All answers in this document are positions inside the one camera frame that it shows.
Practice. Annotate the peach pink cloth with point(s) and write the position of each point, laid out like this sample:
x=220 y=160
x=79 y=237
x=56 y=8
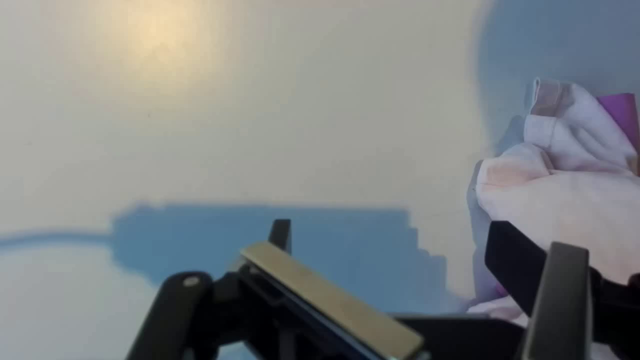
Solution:
x=566 y=192

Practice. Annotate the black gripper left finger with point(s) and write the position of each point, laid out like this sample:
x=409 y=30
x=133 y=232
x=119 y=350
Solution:
x=320 y=293

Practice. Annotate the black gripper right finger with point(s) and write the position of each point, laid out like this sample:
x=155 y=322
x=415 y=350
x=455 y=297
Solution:
x=560 y=300

